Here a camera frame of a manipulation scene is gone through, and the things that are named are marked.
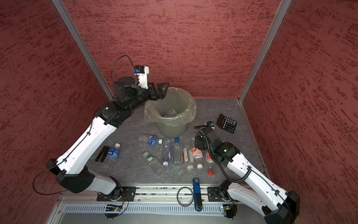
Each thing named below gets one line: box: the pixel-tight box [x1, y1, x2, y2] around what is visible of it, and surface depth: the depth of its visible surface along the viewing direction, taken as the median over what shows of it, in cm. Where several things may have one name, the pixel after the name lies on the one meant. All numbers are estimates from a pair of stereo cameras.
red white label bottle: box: [192, 147, 204, 170], surface depth 86 cm
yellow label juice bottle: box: [163, 107, 178, 118], surface depth 101 cm
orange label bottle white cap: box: [181, 143, 195, 170], surface depth 87 cm
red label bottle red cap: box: [205, 151, 215, 176], surface depth 84 cm
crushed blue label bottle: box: [146, 135, 163, 146], surface depth 91 cm
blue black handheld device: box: [192, 177, 203, 212], surface depth 74 cm
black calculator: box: [216, 113, 237, 134], surface depth 105 cm
